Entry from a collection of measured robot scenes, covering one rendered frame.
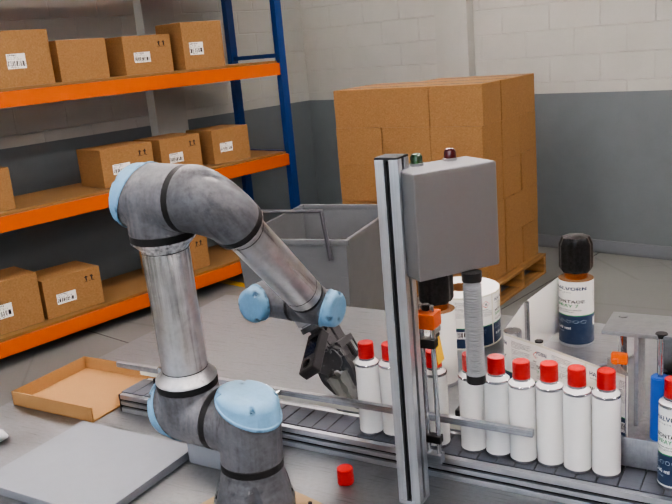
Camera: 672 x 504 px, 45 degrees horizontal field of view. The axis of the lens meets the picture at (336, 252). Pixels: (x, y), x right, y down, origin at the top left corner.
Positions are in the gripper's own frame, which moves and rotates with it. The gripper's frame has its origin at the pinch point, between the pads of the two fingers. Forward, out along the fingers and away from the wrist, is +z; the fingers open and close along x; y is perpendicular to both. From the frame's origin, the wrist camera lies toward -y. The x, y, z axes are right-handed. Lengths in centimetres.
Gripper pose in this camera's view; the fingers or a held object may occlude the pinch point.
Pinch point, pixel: (355, 404)
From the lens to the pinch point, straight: 177.7
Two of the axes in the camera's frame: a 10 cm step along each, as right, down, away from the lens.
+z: 5.1, 8.6, -0.3
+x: -7.1, 4.4, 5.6
